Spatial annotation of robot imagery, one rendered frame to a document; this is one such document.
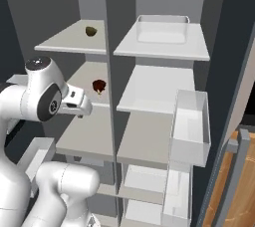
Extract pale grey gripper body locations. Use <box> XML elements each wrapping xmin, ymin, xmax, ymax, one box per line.
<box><xmin>61</xmin><ymin>93</ymin><xmax>94</xmax><ymax>117</ymax></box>

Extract white freezer shelf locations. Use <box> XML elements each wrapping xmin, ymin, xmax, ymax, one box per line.
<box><xmin>55</xmin><ymin>106</ymin><xmax>116</xmax><ymax>163</ymax></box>
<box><xmin>65</xmin><ymin>61</ymin><xmax>111</xmax><ymax>108</ymax></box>
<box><xmin>34</xmin><ymin>19</ymin><xmax>109</xmax><ymax>56</ymax></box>

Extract white fridge shelf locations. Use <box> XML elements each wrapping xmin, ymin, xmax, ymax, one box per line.
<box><xmin>116</xmin><ymin>111</ymin><xmax>174</xmax><ymax>171</ymax></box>
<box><xmin>116</xmin><ymin>65</ymin><xmax>197</xmax><ymax>115</ymax></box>
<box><xmin>113</xmin><ymin>21</ymin><xmax>211</xmax><ymax>63</ymax></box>

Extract clear large freezer door bin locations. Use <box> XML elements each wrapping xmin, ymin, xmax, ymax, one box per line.
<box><xmin>17</xmin><ymin>136</ymin><xmax>56</xmax><ymax>199</ymax></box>

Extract clear small freezer door bin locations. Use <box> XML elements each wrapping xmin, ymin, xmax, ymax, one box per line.
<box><xmin>5</xmin><ymin>74</ymin><xmax>30</xmax><ymax>87</ymax></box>

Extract clear fridge drawer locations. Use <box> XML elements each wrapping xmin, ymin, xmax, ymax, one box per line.
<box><xmin>120</xmin><ymin>199</ymin><xmax>165</xmax><ymax>227</ymax></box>
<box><xmin>120</xmin><ymin>163</ymin><xmax>169</xmax><ymax>205</ymax></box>

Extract dark freezer door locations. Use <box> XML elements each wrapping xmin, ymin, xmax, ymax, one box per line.
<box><xmin>0</xmin><ymin>0</ymin><xmax>58</xmax><ymax>202</ymax></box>

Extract clear shallow fridge tray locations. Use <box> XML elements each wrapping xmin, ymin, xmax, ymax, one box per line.
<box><xmin>135</xmin><ymin>14</ymin><xmax>191</xmax><ymax>45</ymax></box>

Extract clear large fridge door bin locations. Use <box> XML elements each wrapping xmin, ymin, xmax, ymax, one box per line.
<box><xmin>170</xmin><ymin>89</ymin><xmax>212</xmax><ymax>168</ymax></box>

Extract clear narrow fridge door bin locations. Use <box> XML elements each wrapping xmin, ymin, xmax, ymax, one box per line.
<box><xmin>161</xmin><ymin>166</ymin><xmax>194</xmax><ymax>227</ymax></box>

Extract dark fridge door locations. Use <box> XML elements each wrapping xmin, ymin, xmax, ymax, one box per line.
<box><xmin>191</xmin><ymin>0</ymin><xmax>255</xmax><ymax>227</ymax></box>

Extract olive green food lump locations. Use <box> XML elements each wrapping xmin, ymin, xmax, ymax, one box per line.
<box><xmin>85</xmin><ymin>26</ymin><xmax>98</xmax><ymax>38</ymax></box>

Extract wooden cupboard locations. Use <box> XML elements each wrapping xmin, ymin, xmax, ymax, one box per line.
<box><xmin>202</xmin><ymin>130</ymin><xmax>255</xmax><ymax>227</ymax></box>

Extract grey fridge door handle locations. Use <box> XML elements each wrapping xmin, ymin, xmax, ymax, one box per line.
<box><xmin>211</xmin><ymin>127</ymin><xmax>252</xmax><ymax>227</ymax></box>

